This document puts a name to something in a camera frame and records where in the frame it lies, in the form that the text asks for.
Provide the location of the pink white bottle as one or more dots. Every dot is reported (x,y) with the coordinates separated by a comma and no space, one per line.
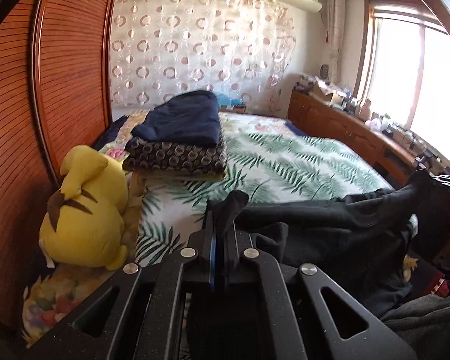
(365,110)

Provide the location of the wooden framed window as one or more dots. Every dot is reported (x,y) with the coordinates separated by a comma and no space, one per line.
(406,70)

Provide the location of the black garment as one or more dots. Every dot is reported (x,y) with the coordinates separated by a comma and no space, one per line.
(360,240)

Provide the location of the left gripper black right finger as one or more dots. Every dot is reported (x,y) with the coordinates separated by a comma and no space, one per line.
(237,268)

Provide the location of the long wooden sideboard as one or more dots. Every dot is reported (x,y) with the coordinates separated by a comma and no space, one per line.
(317,119)

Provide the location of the palm leaf bed sheet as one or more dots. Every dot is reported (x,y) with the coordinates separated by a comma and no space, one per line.
(267,161)

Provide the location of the circle-patterned sheer curtain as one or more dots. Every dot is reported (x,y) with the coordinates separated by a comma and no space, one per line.
(162,48)

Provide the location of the blue item behind bed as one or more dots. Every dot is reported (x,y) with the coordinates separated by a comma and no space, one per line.
(227,101)

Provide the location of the cardboard box on sideboard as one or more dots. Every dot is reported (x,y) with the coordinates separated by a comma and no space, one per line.
(325,92)

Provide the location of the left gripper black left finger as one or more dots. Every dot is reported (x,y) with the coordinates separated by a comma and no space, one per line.
(204,243)

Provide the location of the folded navy blue garment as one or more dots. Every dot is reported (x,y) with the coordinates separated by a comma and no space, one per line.
(190,118)

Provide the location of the yellow plush toy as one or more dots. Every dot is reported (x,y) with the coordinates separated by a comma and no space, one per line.
(83,225)

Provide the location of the wooden louvered wardrobe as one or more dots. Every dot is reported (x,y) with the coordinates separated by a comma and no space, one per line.
(54,94)

